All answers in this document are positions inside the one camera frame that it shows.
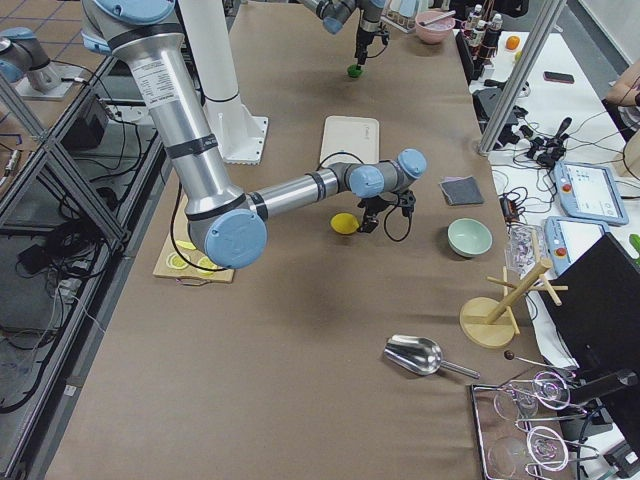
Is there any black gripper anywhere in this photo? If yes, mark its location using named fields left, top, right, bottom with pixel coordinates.
left=357, top=192, right=399, bottom=234
left=355, top=27, right=373, bottom=68

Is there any green lime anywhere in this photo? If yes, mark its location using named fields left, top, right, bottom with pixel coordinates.
left=347, top=64, right=363, bottom=78

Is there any yellow lemon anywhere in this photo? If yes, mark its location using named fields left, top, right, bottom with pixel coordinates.
left=330, top=212, right=360, bottom=235

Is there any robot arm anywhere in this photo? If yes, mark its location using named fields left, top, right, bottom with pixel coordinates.
left=301, top=0, right=389, bottom=78
left=81, top=1, right=427, bottom=269

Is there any third robot arm on floor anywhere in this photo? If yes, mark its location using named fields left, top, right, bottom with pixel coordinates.
left=1, top=27, right=70, bottom=101

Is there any cream rabbit tray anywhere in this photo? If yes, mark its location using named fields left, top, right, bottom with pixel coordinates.
left=320, top=115, right=380, bottom=168

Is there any pink bowl with ice cubes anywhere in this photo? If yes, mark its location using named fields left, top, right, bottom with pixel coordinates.
left=415, top=10, right=456, bottom=45

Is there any grey folded cloth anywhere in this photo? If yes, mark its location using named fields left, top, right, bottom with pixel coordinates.
left=439, top=176, right=484, bottom=206

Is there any mint green bowl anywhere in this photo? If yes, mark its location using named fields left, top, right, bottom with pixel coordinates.
left=447, top=218, right=493, bottom=258

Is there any metal scoop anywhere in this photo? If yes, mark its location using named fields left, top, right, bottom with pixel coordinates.
left=384, top=334, right=480, bottom=379

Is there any orange fruit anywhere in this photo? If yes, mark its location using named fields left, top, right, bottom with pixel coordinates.
left=505, top=35, right=520, bottom=51

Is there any wooden mug tree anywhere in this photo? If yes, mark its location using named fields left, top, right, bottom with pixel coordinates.
left=459, top=258, right=569, bottom=349

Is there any lemon slice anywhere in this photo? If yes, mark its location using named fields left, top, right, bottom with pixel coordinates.
left=165, top=252, right=189, bottom=270
left=196, top=256, right=219, bottom=274

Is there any yellow plastic knife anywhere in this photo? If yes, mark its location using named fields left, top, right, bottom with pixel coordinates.
left=176, top=240, right=197, bottom=251

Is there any black phone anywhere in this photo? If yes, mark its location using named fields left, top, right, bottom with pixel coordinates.
left=543, top=71, right=575, bottom=84

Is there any wooden cutting board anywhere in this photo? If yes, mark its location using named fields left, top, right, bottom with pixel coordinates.
left=153, top=236, right=235, bottom=285

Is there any teach pendant tablet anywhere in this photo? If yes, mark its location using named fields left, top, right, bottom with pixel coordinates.
left=544, top=216, right=610, bottom=276
left=553, top=161, right=629, bottom=226

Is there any black monitor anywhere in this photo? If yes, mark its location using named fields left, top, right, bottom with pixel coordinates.
left=544, top=233, right=639, bottom=379

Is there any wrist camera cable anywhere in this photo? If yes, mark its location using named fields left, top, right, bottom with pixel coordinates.
left=369, top=22, right=391, bottom=59
left=382, top=189, right=417, bottom=244

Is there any copper wire bottle rack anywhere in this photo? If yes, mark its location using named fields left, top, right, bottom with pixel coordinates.
left=456, top=4, right=503, bottom=81

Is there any white pedestal base plate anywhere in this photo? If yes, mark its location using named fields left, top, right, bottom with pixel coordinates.
left=204, top=97, right=269, bottom=165

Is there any aluminium frame post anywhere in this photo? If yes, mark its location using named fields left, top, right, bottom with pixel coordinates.
left=477, top=0, right=567, bottom=157

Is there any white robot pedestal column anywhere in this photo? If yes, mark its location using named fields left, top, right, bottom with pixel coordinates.
left=178, top=0, right=239, bottom=103

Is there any wire glass rack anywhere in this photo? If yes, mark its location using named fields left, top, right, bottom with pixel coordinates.
left=469, top=370, right=601, bottom=479

